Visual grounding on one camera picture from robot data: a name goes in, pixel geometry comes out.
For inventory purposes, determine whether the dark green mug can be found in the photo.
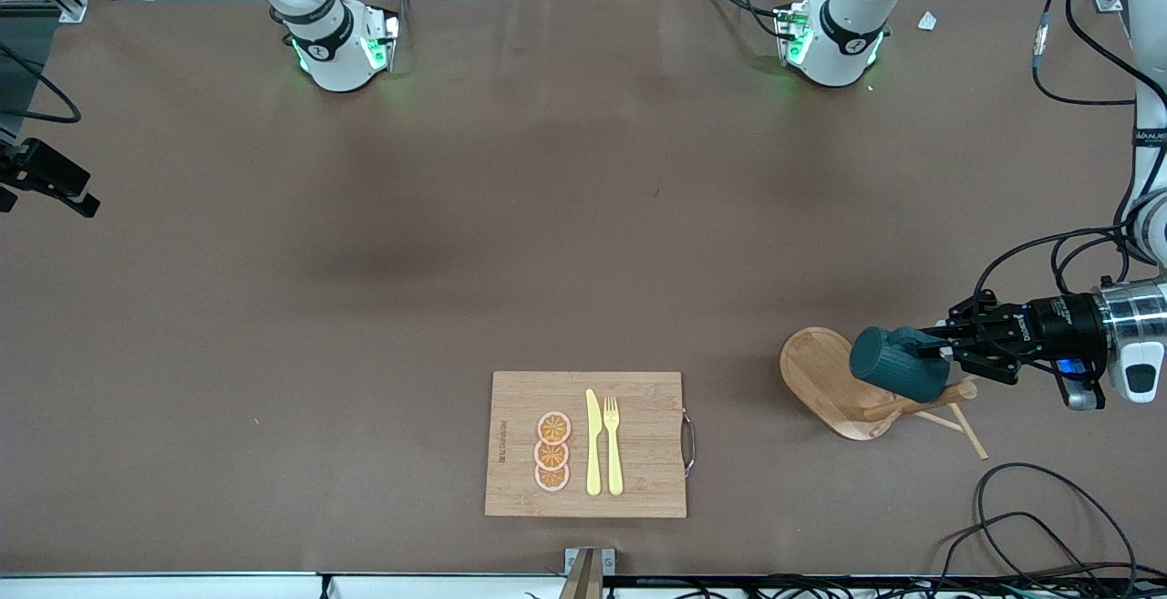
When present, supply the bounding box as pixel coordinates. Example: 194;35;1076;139
849;325;954;403

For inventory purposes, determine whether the brown table cover mat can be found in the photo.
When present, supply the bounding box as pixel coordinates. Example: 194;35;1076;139
0;0;1167;579

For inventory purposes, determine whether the yellow plastic fork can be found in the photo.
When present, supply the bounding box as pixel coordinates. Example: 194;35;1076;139
603;396;625;497

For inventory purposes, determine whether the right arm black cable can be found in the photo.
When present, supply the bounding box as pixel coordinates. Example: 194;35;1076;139
0;38;83;126

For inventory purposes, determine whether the bamboo cutting board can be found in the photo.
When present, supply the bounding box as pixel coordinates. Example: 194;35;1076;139
484;371;697;519

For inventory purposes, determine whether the white table edge rail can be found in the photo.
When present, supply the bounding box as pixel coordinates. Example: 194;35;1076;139
0;572;566;599

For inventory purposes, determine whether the wooden cup rack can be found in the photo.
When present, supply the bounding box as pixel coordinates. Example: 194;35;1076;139
779;326;990;461

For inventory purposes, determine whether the metal bracket with post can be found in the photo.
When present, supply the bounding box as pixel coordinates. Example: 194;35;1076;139
558;547;617;599

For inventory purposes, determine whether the yellow plastic knife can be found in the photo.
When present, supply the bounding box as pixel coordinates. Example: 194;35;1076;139
585;388;604;497

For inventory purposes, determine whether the looped black cable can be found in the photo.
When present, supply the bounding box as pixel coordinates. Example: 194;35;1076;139
939;462;1141;599

